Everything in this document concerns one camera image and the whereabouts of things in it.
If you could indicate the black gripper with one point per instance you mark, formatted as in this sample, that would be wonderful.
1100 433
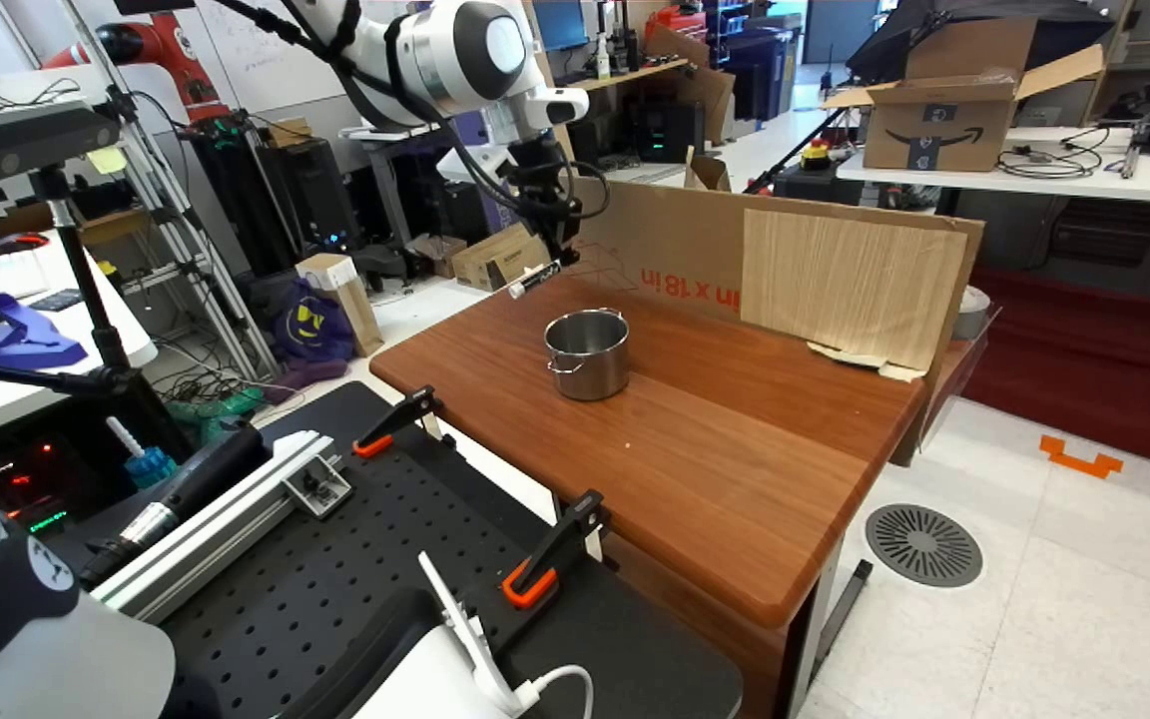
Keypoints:
540 182

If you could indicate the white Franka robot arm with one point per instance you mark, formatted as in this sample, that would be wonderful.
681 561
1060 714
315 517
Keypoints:
448 53

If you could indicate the stainless steel pot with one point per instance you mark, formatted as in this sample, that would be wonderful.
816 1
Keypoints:
588 369

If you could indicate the large cardboard sheet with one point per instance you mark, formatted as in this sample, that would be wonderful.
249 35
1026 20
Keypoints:
681 245

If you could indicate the small tan cardboard box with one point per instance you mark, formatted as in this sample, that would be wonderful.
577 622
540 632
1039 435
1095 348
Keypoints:
350 293

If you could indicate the black clamp orange tip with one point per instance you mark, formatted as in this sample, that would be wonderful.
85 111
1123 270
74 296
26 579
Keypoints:
395 422
549 554

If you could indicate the brown wooden table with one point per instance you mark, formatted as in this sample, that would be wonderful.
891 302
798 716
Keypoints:
721 453

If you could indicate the purple bag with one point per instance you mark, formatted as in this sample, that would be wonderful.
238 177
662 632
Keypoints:
308 326

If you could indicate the open Amazon cardboard box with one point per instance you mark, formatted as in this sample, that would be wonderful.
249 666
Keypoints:
938 115

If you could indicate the red machine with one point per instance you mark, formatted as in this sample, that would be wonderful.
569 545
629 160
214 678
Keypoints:
178 60

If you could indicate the black metal table leg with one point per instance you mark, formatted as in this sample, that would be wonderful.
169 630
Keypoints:
841 614

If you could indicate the round grey floor drain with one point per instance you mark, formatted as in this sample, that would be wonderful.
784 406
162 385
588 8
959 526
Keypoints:
923 545

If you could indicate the white side table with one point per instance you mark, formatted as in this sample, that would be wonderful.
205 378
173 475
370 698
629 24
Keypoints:
28 282

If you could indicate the red carpet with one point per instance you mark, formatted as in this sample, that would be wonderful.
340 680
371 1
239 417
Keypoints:
1108 360

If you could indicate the purple cloth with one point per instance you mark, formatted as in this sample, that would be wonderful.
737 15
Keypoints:
0 340

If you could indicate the black controller with lights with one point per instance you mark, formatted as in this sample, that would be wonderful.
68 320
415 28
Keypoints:
28 482

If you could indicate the aluminium ladder frame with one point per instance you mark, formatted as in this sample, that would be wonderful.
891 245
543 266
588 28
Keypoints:
198 253

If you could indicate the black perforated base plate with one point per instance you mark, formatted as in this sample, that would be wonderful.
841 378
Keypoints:
320 583

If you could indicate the aluminium extrusion rail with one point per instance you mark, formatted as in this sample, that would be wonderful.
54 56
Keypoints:
221 514

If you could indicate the black camera tripod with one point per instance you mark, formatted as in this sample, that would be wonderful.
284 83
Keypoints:
91 313

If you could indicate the black stereo camera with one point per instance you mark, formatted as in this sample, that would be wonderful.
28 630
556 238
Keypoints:
20 137

